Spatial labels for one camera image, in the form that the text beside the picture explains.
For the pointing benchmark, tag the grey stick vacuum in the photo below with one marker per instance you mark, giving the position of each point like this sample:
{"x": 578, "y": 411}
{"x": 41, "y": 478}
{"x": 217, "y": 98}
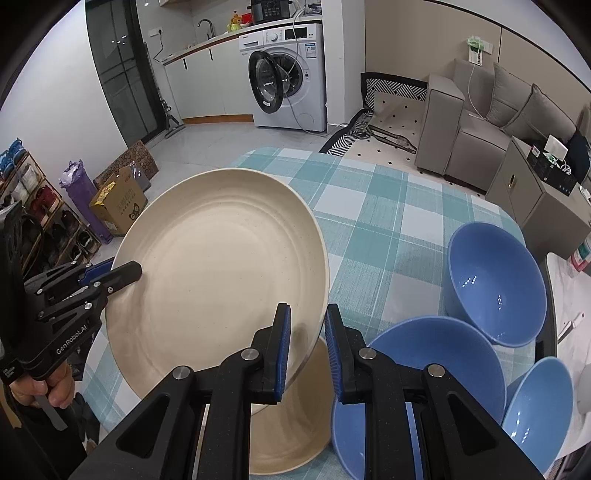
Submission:
{"x": 168, "y": 122}

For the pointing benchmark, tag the person's left hand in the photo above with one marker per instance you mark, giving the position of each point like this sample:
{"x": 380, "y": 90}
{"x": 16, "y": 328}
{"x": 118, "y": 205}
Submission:
{"x": 60, "y": 387}

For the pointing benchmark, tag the dark jacket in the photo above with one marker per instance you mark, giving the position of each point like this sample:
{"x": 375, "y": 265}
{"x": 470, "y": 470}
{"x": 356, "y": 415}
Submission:
{"x": 579, "y": 157}

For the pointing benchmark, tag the black and white patterned rug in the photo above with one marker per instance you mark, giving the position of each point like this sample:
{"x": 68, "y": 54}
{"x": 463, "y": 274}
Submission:
{"x": 392, "y": 129}

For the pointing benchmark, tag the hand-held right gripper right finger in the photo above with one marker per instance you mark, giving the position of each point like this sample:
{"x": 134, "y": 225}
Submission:
{"x": 332, "y": 355}

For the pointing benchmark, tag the white washing machine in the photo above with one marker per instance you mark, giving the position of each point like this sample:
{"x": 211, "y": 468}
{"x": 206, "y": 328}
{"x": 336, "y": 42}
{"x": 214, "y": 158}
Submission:
{"x": 304, "y": 92}

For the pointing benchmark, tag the teal checkered tablecloth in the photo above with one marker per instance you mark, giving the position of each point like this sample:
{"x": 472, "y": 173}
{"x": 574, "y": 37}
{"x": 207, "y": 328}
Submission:
{"x": 392, "y": 230}

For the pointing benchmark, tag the grey bedside cabinet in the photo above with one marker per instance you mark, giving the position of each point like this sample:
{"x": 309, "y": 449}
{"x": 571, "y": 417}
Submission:
{"x": 521, "y": 194}

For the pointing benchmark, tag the dark glass door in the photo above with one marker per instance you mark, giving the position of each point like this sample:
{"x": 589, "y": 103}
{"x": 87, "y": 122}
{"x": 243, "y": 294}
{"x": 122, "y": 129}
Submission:
{"x": 120, "y": 69}

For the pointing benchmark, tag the black pressure cooker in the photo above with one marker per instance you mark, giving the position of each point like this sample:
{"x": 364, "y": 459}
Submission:
{"x": 270, "y": 9}

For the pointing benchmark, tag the purple trash bag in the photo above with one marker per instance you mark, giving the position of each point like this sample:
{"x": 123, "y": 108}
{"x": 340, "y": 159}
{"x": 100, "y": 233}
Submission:
{"x": 81, "y": 194}

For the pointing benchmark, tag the cream plate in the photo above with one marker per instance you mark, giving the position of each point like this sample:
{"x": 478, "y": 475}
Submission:
{"x": 295, "y": 434}
{"x": 207, "y": 286}

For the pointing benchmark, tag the red container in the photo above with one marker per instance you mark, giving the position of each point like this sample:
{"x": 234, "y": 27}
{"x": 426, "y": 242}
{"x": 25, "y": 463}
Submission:
{"x": 247, "y": 18}

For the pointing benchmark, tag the wooden shoe rack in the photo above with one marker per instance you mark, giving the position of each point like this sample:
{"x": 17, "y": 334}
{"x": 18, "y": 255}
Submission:
{"x": 46, "y": 217}

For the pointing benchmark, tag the cardboard box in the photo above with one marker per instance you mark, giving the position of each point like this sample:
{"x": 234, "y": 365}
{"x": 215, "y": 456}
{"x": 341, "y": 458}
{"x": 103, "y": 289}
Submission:
{"x": 120, "y": 207}

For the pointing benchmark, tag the grey sofa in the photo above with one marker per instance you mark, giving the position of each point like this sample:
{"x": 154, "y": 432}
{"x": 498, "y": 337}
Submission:
{"x": 466, "y": 147}

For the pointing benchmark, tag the brown patterned cardboard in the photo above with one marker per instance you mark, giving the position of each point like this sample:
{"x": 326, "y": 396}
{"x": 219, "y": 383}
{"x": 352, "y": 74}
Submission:
{"x": 141, "y": 157}

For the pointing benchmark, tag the white box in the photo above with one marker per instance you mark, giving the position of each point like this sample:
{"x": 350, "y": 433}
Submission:
{"x": 556, "y": 147}

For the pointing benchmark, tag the wall power strip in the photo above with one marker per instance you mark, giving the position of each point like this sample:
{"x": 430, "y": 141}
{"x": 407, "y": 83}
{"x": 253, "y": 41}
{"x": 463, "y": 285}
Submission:
{"x": 475, "y": 55}

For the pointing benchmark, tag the grey cushion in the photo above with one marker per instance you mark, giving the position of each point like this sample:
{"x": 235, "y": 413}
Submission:
{"x": 508, "y": 92}
{"x": 540, "y": 115}

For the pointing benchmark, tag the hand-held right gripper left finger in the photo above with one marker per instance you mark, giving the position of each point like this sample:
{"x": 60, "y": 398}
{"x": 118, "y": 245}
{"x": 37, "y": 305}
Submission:
{"x": 282, "y": 355}

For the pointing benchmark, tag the metal faucet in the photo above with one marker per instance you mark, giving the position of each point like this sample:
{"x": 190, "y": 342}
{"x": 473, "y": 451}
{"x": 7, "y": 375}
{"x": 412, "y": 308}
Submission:
{"x": 205, "y": 25}

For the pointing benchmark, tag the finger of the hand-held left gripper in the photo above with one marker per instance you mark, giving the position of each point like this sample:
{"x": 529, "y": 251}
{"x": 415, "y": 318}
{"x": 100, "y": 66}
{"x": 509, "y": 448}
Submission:
{"x": 94, "y": 275}
{"x": 122, "y": 275}

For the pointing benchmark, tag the blue bowl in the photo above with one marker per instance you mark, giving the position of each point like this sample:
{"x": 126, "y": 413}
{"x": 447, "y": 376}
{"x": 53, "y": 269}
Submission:
{"x": 443, "y": 341}
{"x": 494, "y": 286}
{"x": 540, "y": 406}

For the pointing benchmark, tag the white kitchen cabinet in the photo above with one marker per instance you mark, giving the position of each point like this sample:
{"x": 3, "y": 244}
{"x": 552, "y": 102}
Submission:
{"x": 207, "y": 83}

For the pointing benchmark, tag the black box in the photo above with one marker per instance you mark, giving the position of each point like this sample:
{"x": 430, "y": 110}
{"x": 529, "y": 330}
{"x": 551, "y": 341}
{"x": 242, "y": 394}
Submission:
{"x": 549, "y": 177}

